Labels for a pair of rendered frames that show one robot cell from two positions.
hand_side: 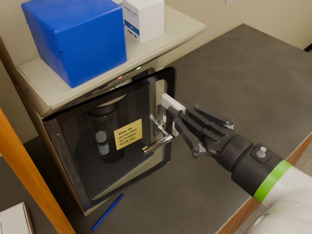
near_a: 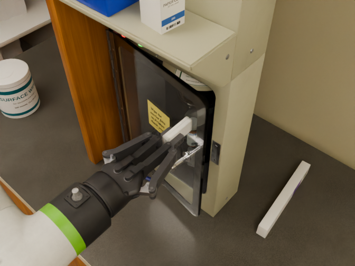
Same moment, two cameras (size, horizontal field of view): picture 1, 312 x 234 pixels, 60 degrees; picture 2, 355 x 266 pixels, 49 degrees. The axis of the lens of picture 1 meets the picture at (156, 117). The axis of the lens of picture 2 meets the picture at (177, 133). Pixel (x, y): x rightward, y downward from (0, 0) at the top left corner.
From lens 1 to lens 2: 67 cm
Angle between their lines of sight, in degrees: 53
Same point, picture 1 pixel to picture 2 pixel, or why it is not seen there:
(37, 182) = (63, 49)
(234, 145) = (96, 177)
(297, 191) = (22, 224)
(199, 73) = not seen: outside the picture
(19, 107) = not seen: hidden behind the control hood
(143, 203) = (148, 205)
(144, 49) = (129, 25)
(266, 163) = (64, 200)
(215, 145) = (110, 170)
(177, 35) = (159, 44)
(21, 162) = (55, 22)
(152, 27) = (150, 16)
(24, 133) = not seen: hidden behind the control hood
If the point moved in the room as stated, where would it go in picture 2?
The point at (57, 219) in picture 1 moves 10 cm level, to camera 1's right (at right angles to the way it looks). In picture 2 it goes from (75, 98) to (72, 127)
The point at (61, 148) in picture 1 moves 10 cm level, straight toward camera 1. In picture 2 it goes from (114, 64) to (75, 81)
